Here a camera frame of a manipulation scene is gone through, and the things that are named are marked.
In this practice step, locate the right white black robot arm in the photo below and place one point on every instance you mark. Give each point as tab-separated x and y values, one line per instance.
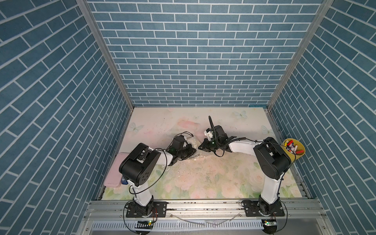
272	159

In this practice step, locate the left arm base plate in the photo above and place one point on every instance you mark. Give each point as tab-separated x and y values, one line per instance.
153	208

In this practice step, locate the yellow pen cup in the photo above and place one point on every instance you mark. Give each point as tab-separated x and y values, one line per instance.
290	146

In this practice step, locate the clear bubble wrap sheet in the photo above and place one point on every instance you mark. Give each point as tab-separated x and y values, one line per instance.
199	154

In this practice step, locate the aluminium front rail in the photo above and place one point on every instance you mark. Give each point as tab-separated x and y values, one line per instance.
294	208

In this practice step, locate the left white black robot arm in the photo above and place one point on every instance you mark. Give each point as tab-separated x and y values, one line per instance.
140	163

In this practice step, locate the blue stapler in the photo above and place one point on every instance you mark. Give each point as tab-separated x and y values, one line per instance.
124	181

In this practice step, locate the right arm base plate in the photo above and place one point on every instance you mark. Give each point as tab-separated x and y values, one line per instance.
261	208

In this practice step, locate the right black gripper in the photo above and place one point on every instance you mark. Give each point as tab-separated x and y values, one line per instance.
204	143

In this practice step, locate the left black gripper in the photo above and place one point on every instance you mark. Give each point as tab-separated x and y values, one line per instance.
189	149

